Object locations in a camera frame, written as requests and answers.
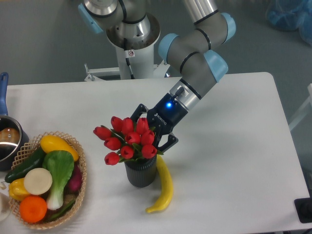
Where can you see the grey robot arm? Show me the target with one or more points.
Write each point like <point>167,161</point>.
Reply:
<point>133,32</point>

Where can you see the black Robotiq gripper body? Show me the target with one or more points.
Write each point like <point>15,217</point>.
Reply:
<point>173,107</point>

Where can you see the green bok choy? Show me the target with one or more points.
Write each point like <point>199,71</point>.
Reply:
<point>60,164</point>

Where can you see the green cucumber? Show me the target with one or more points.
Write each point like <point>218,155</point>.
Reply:
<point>35,160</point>

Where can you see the dark grey ribbed vase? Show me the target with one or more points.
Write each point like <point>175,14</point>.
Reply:
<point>142,172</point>

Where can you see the red tulip bouquet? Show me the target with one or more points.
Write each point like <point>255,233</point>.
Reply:
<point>128,140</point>

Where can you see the orange fruit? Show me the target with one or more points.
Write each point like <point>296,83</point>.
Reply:
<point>33,209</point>

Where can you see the blue handled saucepan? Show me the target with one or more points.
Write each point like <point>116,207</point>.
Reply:
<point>12,135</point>

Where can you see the yellow squash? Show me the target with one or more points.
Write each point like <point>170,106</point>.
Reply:
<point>51,143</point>

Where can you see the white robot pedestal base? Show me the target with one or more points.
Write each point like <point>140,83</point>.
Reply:
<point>132,64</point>

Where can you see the blue plastic bag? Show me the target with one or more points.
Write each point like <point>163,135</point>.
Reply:
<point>291,15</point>

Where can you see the purple red onion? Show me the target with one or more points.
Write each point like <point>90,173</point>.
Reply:
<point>75,182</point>

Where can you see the white round radish slice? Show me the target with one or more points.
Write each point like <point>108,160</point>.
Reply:
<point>38,181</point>

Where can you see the yellow bell pepper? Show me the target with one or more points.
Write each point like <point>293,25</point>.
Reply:
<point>17,190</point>

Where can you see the green chili pepper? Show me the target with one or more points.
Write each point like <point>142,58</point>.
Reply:
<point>61,212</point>

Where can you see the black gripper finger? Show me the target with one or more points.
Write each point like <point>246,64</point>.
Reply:
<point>139,111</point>
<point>171,141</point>

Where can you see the garlic clove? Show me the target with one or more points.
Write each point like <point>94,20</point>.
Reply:
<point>2,186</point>

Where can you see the woven wicker basket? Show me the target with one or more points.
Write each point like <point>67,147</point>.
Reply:
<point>73,198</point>

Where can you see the yellow banana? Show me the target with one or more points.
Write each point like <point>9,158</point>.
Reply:
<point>167,188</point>

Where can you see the black device at table edge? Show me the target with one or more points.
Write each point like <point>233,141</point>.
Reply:
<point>304,209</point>

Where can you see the white frame at right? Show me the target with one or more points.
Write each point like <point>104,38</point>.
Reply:
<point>304,109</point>

